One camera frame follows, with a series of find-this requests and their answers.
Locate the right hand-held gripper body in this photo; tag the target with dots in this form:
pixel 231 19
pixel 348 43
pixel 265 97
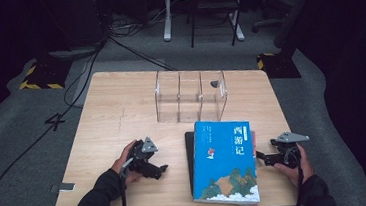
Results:
pixel 289 150

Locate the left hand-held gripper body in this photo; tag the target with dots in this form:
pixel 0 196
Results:
pixel 142 153

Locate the blue book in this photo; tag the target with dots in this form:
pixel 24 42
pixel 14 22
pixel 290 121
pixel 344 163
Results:
pixel 224 163

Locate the clear acrylic book rack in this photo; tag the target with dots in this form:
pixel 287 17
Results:
pixel 187 96

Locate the person's left hand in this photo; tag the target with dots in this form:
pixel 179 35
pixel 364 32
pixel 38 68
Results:
pixel 123 166

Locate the person's right hand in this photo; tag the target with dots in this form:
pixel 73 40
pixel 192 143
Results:
pixel 299 174

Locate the grey tape strip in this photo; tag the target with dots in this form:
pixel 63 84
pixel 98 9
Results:
pixel 64 187

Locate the yellow black striped base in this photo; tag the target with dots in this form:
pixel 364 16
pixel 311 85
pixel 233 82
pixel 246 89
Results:
pixel 278 66
pixel 46 76

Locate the white desk leg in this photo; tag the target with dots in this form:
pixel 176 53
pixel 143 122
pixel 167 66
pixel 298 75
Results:
pixel 167 20
pixel 238 28

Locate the black slanted stand pole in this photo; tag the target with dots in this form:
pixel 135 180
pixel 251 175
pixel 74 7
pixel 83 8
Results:
pixel 292 16

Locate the dark equipment cabinet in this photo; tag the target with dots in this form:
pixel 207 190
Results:
pixel 76 18

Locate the black chair frame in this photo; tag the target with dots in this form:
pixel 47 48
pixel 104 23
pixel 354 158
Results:
pixel 215 3

